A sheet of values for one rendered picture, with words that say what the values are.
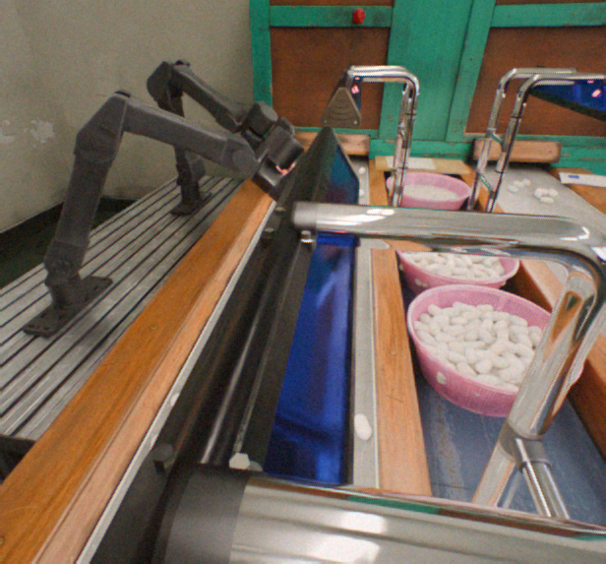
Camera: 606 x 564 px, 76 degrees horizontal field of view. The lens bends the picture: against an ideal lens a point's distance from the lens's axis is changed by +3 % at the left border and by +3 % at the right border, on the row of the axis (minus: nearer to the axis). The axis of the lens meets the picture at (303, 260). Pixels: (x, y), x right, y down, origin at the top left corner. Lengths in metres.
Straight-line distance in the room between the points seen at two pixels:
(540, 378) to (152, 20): 2.64
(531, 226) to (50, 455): 0.55
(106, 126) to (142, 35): 2.03
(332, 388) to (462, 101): 1.50
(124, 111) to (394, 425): 0.65
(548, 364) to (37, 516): 0.49
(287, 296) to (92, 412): 0.48
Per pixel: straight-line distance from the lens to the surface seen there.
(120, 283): 1.03
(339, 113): 0.79
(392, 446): 0.53
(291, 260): 0.17
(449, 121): 1.62
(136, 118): 0.78
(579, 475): 0.72
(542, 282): 0.92
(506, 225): 0.21
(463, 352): 0.71
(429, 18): 1.58
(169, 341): 0.67
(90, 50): 2.99
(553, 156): 1.71
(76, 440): 0.59
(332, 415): 0.16
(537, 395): 0.29
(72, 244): 0.88
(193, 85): 1.26
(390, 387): 0.59
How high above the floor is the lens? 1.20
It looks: 31 degrees down
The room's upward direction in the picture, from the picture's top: 1 degrees clockwise
